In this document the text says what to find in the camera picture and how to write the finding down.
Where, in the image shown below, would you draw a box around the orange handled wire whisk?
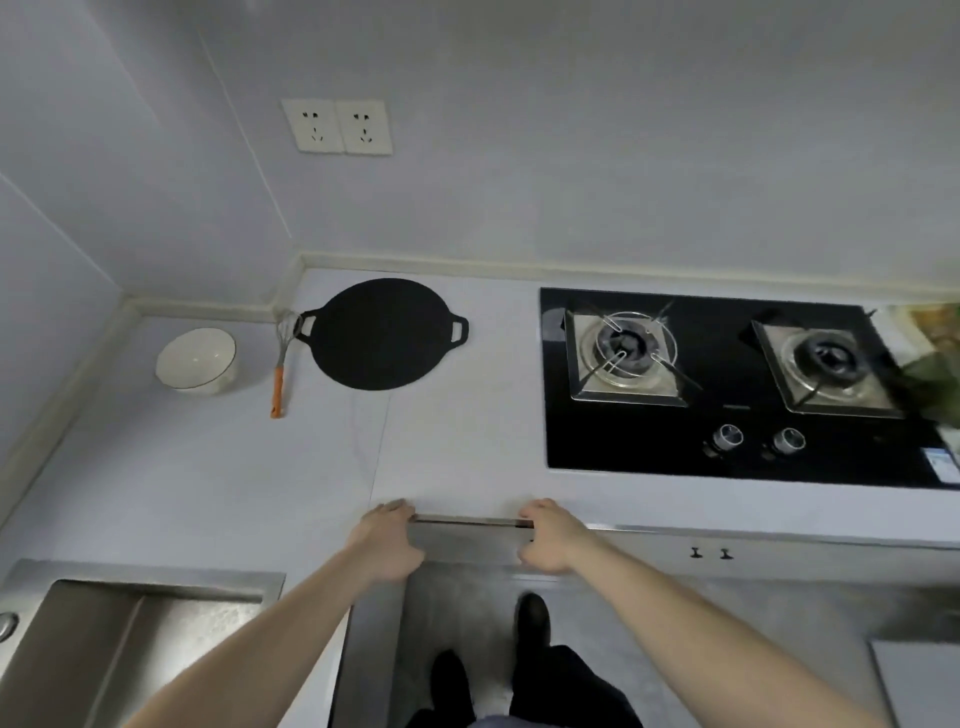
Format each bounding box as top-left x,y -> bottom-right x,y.
270,310 -> 305,420

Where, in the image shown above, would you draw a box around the person's right forearm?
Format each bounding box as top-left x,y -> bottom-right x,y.
561,529 -> 897,728

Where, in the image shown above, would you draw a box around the person's left hand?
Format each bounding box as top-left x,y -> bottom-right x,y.
351,499 -> 426,585

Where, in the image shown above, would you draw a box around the steel gas burner with grate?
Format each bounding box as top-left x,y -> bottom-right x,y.
564,302 -> 691,409

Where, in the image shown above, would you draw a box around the stainless steel drawer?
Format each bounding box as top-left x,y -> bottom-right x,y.
407,514 -> 540,565

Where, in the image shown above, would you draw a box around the person's black left shoe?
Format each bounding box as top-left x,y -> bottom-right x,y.
430,649 -> 475,728

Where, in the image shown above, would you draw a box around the person's dark trousers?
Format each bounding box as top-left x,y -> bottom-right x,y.
405,643 -> 655,728

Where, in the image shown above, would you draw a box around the person's right hand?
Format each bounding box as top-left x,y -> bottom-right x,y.
518,498 -> 599,578

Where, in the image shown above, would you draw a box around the person's left forearm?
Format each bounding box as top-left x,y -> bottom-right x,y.
131,538 -> 410,728

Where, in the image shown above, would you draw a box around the steel gas burner without grate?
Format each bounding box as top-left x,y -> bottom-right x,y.
751,318 -> 906,420

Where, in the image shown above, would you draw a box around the white appliance top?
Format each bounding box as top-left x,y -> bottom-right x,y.
869,636 -> 960,728

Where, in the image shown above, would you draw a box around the stainless steel cabinet front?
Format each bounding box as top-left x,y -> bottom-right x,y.
330,522 -> 960,728

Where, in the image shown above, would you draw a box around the stainless steel sink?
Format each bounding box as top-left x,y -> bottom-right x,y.
0,558 -> 288,728

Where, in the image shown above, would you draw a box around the black glass gas stove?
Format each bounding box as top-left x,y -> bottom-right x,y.
538,287 -> 960,492

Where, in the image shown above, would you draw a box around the black round griddle pan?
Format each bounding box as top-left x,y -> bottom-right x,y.
294,278 -> 471,392

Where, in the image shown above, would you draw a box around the blue white label sticker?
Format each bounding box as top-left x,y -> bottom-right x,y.
921,447 -> 960,486

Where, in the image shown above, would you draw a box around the person's black shoe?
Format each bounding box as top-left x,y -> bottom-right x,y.
515,592 -> 553,665
430,649 -> 475,728

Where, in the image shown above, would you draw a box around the white ceramic bowl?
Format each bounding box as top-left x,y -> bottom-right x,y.
155,327 -> 240,396

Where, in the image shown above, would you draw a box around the person's black right shoe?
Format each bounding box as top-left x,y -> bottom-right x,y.
515,592 -> 553,665

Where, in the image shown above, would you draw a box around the white wall socket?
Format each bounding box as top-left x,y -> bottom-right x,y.
334,99 -> 395,157
281,97 -> 346,155

